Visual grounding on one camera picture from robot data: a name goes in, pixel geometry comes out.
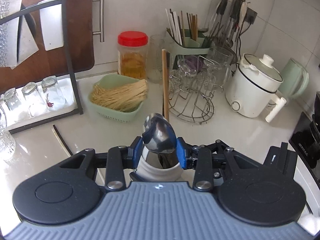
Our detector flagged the purple cup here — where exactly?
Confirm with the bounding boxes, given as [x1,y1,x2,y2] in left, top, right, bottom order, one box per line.
[185,56,198,70]

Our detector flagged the grey flat sheet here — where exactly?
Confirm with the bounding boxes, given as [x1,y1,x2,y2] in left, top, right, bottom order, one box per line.
[16,2,39,65]

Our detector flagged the black wok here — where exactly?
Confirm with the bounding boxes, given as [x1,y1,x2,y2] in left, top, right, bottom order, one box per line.
[309,85,320,168]

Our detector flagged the white electric cooker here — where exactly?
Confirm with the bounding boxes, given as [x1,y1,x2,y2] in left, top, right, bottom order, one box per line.
[225,53,287,123]

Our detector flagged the black stove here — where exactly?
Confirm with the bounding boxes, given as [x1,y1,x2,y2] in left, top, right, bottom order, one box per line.
[289,111,320,215]

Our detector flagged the white rack container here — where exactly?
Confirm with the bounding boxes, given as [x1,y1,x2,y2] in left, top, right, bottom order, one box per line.
[40,0,64,51]

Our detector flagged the dried noodles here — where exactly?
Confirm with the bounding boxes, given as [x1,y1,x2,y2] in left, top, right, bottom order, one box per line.
[90,79,148,112]

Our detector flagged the large glass mug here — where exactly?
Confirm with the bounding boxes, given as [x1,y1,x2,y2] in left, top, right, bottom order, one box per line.
[212,46,234,90]

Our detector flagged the green utensil holder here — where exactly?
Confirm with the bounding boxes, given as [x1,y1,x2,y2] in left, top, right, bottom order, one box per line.
[165,29,213,69]

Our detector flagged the small clear glass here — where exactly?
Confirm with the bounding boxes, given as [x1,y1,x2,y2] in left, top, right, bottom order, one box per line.
[41,76,66,111]
[3,88,25,122]
[22,82,47,117]

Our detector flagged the tall textured glass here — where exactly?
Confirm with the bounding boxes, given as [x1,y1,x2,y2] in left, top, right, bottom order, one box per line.
[0,105,16,161]

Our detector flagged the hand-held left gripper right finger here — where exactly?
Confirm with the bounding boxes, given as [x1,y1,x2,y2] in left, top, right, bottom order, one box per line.
[177,137,262,190]

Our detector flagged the white tray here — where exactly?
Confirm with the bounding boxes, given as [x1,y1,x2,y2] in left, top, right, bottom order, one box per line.
[0,76,77,128]

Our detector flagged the bundle of chopsticks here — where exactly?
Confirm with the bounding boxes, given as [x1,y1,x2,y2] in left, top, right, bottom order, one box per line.
[165,9,199,47]

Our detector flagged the group of clear glass cups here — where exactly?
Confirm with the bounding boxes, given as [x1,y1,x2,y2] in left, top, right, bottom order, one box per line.
[170,57,225,98]

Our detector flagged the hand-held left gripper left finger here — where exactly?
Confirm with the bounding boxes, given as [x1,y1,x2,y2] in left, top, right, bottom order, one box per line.
[60,137,143,190]

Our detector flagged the wooden chopstick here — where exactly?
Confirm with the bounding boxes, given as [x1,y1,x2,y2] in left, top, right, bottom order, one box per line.
[161,49,170,122]

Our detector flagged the metal spoon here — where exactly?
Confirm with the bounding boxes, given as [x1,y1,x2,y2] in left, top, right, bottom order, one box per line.
[142,113,177,170]

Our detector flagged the black metal rack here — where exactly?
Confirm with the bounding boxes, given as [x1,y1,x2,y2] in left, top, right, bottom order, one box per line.
[0,0,84,134]

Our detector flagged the wooden cutting board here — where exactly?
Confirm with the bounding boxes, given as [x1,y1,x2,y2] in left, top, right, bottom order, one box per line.
[0,0,105,88]

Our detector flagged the wire cup rack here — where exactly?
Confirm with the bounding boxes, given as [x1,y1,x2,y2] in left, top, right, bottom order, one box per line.
[167,80,215,123]

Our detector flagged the red-lid plastic jar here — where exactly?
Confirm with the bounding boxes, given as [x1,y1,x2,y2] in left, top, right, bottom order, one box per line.
[117,31,149,80]

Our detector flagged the embossed silver sheet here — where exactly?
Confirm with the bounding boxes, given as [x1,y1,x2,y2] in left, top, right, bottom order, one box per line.
[0,0,25,68]

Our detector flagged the clear ribbed glass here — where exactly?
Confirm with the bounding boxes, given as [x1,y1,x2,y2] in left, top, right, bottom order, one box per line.
[147,35,167,83]

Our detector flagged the white mug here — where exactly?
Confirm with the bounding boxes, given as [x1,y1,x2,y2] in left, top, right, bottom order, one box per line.
[136,146,181,182]

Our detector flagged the green plastic basket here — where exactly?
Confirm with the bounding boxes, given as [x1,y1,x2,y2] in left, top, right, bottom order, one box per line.
[87,74,148,123]

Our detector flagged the hanging kitchen utensils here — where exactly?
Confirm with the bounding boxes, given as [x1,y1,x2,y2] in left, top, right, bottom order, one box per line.
[209,0,250,47]

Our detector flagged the black chopstick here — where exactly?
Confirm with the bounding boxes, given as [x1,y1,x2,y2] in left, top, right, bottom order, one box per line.
[53,124,73,155]

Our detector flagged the black power cable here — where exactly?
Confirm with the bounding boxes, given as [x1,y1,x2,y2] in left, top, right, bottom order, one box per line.
[235,22,250,63]

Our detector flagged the black wall outlet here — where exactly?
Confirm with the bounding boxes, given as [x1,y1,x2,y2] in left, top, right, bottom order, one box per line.
[246,7,258,25]

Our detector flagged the green electric kettle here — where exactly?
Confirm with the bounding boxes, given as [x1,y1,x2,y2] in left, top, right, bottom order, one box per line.
[279,58,310,100]

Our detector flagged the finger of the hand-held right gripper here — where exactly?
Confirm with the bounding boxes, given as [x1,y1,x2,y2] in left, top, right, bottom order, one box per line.
[199,140,229,153]

